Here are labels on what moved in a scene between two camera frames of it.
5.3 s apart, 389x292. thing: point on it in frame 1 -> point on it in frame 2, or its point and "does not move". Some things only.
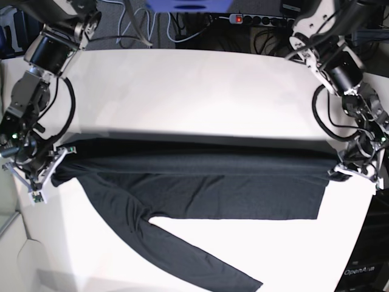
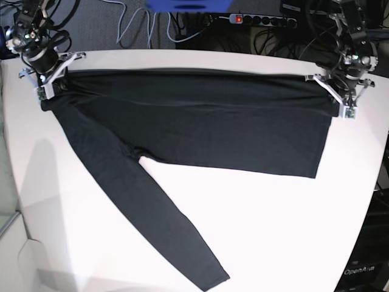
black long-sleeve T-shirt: x=134 y=178 -> x=261 y=123
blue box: x=189 y=6 does not move
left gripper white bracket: x=37 y=194 -> x=46 y=90
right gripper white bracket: x=369 y=173 -> x=348 y=100
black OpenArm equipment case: x=368 y=268 does not move
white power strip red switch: x=241 y=19 does not move
